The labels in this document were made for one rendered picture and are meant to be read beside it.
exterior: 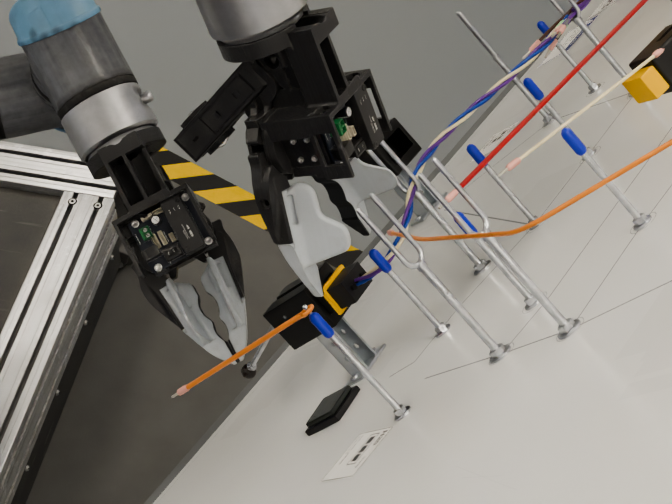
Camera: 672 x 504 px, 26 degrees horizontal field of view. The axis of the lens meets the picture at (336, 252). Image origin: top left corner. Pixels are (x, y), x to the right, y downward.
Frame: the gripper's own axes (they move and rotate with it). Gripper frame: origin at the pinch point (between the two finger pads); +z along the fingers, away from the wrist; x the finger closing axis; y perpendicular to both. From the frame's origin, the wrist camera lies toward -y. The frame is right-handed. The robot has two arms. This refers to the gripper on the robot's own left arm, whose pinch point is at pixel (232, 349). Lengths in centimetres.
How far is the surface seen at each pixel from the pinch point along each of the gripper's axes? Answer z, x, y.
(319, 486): 12.8, 2.3, 22.2
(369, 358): 6.4, 10.1, 6.2
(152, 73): -67, 2, -167
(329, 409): 8.4, 5.3, 12.4
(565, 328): 10.7, 21.4, 35.0
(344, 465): 12.3, 4.6, 22.7
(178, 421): 0, -21, -119
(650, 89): -0.8, 36.2, 25.8
